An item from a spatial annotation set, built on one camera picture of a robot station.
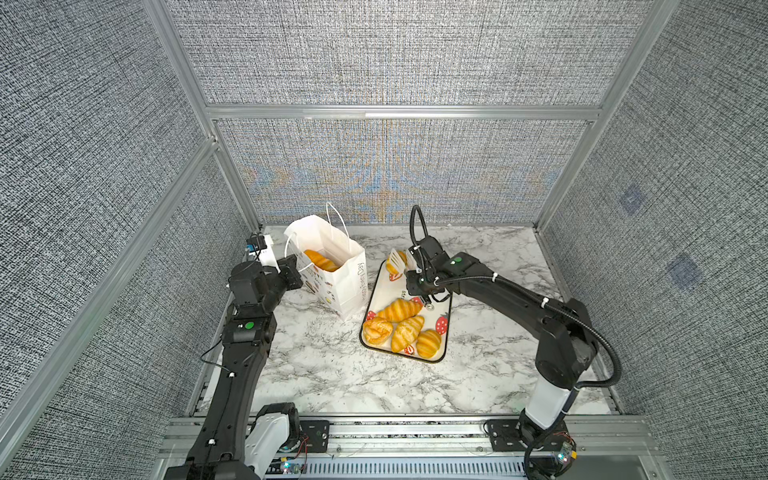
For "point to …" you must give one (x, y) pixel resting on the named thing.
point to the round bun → (377, 330)
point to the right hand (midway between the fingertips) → (410, 277)
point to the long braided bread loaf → (321, 261)
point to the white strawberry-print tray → (389, 288)
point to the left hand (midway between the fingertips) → (300, 252)
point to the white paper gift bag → (344, 291)
